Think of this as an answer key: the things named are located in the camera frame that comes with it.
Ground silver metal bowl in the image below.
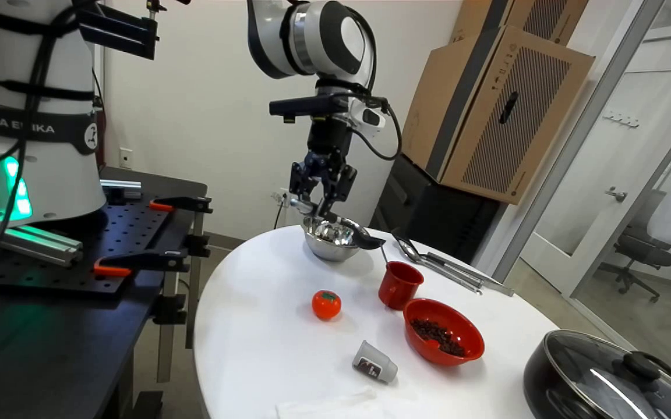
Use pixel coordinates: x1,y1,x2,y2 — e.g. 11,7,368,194
300,215,368,262

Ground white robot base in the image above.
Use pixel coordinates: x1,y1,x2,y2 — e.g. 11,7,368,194
0,0,105,226

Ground orange black clamp right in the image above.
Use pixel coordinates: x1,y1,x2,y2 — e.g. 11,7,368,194
148,194,212,214

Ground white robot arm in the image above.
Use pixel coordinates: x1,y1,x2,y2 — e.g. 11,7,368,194
245,0,386,215

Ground grey small pouch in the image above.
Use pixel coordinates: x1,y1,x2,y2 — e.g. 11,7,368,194
351,340,399,384

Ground aluminium rail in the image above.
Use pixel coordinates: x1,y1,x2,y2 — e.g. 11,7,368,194
0,226,83,267

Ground black office chair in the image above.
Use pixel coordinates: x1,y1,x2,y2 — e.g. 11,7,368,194
598,188,671,303

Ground orange black clamp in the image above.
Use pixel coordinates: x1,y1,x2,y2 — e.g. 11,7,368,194
148,194,212,214
91,248,198,279

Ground black silver-handled spoon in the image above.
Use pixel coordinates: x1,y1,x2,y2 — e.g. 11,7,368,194
282,193,389,250

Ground black storage case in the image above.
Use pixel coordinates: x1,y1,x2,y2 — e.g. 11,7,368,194
371,156,500,262

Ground red bowl with beans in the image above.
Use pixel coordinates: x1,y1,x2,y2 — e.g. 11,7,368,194
402,297,484,368

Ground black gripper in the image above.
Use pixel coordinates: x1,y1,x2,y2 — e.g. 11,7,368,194
289,119,356,212

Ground black perforated breadboard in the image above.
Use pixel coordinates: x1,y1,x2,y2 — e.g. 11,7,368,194
0,201,189,296

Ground white round table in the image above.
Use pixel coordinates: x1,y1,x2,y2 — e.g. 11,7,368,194
195,226,554,419

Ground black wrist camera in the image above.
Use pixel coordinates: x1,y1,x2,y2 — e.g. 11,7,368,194
268,92,386,127

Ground black pot with glass lid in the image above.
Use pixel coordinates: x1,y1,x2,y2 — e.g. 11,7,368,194
523,331,671,419

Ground orange black clamp left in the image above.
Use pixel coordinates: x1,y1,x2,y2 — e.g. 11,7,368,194
91,248,198,279

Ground orange toy tomato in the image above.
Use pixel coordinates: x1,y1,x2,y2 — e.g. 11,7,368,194
310,291,343,321

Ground cardboard box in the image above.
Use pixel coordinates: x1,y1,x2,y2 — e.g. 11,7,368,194
402,0,593,205

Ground red cup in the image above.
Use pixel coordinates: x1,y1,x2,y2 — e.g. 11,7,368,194
378,261,423,309

